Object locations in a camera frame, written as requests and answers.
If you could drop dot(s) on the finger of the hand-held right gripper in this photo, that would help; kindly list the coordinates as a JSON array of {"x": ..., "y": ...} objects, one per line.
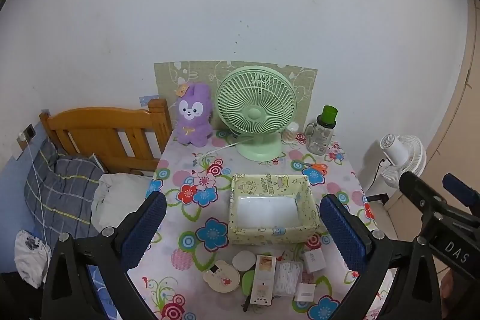
[
  {"x": 416, "y": 187},
  {"x": 459, "y": 190}
]

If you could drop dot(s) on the glass jar mug green lid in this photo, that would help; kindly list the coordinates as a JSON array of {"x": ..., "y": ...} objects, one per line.
[{"x": 320, "y": 140}]

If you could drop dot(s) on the cream bear-shaped mirror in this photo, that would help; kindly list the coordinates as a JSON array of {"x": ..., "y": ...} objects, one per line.
[{"x": 221, "y": 278}]

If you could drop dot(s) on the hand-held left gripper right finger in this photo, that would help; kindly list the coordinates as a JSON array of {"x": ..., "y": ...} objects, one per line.
[{"x": 341, "y": 230}]

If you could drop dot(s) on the white printed cloth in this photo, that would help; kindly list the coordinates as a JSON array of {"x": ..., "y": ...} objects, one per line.
[{"x": 30, "y": 260}]

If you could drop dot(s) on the white charger block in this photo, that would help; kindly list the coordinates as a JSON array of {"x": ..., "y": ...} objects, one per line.
[{"x": 304, "y": 293}]

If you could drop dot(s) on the white charger adapter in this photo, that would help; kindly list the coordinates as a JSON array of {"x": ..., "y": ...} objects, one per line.
[{"x": 313, "y": 260}]

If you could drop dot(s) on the white mesh pouch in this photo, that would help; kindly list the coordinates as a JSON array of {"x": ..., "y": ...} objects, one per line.
[{"x": 287, "y": 278}]

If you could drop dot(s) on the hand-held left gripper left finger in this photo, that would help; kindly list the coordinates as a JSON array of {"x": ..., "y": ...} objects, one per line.
[{"x": 146, "y": 226}]

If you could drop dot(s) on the green printed wall sheet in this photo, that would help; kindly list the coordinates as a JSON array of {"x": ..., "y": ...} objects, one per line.
[{"x": 300, "y": 87}]

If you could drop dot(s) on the green desk fan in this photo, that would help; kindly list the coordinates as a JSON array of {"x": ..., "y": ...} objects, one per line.
[{"x": 255, "y": 113}]

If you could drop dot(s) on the blue paper on wall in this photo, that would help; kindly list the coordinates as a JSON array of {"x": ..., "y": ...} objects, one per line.
[{"x": 146, "y": 100}]

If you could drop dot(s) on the green rounded case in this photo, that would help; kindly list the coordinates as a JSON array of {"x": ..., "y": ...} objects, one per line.
[{"x": 247, "y": 282}]

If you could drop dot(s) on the purple plush toy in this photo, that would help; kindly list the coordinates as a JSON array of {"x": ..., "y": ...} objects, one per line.
[{"x": 193, "y": 117}]

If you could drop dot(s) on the blue bed sheet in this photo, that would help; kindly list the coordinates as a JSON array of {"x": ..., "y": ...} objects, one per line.
[{"x": 11, "y": 200}]

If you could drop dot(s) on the grey plaid pillow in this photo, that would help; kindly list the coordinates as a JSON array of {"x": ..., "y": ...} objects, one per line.
[{"x": 56, "y": 188}]

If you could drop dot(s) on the cotton swab container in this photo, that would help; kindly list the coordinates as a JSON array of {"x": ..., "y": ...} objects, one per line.
[{"x": 290, "y": 134}]

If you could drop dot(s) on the floral tablecloth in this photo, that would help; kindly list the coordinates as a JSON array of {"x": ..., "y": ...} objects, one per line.
[{"x": 195, "y": 245}]

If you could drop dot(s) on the wooden bed headboard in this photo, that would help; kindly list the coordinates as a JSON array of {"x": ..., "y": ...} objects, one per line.
[{"x": 93, "y": 125}]

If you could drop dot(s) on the white standing fan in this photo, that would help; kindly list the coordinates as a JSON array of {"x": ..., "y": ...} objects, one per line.
[{"x": 397, "y": 155}]

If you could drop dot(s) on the white pillow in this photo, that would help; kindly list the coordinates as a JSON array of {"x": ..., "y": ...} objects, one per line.
[{"x": 116, "y": 200}]

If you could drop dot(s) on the black plug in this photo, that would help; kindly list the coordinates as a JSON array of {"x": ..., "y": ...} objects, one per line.
[{"x": 246, "y": 303}]

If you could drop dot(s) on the wall socket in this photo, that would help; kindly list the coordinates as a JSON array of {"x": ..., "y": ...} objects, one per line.
[{"x": 30, "y": 132}]

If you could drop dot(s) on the yellow printed storage box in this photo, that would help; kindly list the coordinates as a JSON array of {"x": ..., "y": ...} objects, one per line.
[{"x": 270, "y": 232}]

